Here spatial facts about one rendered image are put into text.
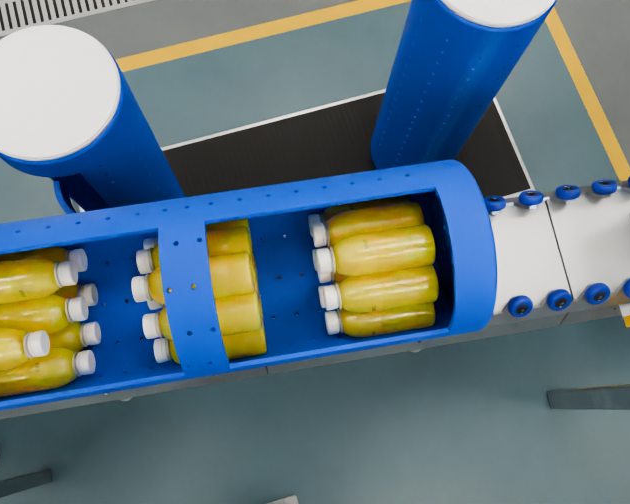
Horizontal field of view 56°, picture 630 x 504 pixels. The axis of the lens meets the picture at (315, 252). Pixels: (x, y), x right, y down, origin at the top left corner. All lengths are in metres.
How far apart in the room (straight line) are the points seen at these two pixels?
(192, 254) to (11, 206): 1.59
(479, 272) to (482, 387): 1.28
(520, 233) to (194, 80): 1.52
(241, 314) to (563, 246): 0.66
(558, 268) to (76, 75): 0.98
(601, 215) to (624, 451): 1.17
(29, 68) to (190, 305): 0.62
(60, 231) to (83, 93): 0.36
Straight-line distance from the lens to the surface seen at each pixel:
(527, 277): 1.21
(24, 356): 1.00
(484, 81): 1.46
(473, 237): 0.86
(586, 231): 1.28
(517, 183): 2.16
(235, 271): 0.88
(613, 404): 1.83
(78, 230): 0.90
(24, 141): 1.19
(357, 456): 2.04
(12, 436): 2.22
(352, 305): 0.93
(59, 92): 1.21
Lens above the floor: 2.02
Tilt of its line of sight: 75 degrees down
